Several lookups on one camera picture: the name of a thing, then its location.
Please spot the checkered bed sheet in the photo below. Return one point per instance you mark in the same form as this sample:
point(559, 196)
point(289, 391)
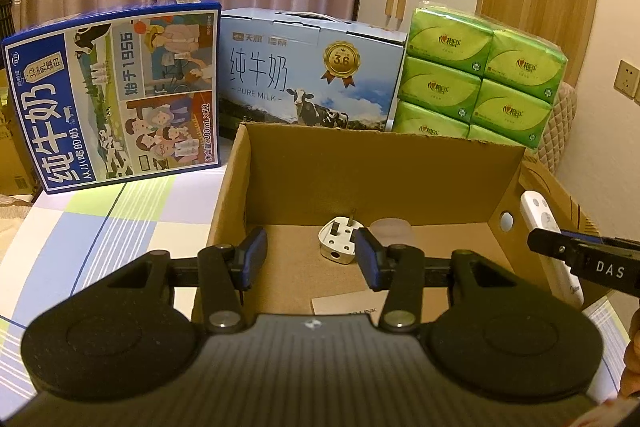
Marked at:
point(100, 232)

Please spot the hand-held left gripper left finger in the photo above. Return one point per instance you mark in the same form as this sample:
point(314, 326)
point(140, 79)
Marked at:
point(250, 257)

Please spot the stack of green tissue packs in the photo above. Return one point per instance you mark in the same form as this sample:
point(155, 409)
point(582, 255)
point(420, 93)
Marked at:
point(450, 82)

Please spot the small white plug adapter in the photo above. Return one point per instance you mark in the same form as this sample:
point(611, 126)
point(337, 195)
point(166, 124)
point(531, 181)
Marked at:
point(337, 239)

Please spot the light blue milk carton box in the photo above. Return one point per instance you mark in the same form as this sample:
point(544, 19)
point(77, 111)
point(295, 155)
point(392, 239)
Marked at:
point(280, 72)

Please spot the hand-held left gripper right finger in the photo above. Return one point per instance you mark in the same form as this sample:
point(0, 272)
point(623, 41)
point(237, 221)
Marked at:
point(370, 259)

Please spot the white remote control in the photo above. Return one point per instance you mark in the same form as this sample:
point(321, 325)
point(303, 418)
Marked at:
point(537, 217)

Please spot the brown cardboard carton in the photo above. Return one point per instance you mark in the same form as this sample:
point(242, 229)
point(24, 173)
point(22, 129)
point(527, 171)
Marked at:
point(15, 147)

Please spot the beige wall socket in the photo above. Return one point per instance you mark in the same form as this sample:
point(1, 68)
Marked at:
point(627, 77)

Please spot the brown cardboard box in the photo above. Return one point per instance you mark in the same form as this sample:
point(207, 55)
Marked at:
point(375, 172)

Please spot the dark blue milk carton box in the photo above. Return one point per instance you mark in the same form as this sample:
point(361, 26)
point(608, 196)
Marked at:
point(100, 97)

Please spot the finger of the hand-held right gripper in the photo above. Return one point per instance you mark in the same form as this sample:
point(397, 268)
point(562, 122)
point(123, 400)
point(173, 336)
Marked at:
point(550, 244)

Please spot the person's right hand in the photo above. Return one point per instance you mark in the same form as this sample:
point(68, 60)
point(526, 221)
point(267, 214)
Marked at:
point(632, 367)

